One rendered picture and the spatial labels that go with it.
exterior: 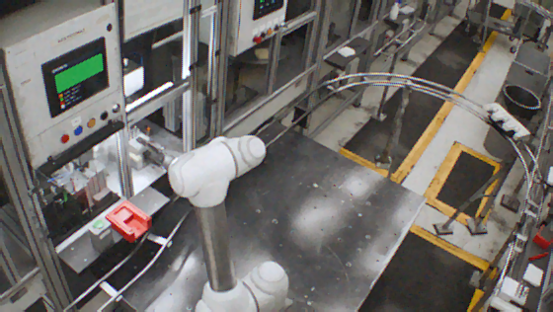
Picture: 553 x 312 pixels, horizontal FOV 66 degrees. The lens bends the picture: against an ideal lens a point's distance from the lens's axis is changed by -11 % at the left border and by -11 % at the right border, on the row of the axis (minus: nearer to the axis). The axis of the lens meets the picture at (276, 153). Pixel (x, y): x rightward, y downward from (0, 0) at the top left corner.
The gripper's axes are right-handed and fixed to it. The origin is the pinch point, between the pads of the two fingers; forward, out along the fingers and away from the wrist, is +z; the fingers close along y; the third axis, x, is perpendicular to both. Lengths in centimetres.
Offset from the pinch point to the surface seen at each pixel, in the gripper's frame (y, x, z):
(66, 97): 59, 46, -16
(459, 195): -97, -199, -138
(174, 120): -0.9, -25.1, 3.1
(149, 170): -9.3, 2.8, -7.1
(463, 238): -98, -157, -155
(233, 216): -32, -17, -44
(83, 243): -9, 53, -18
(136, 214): -4.1, 29.3, -26.3
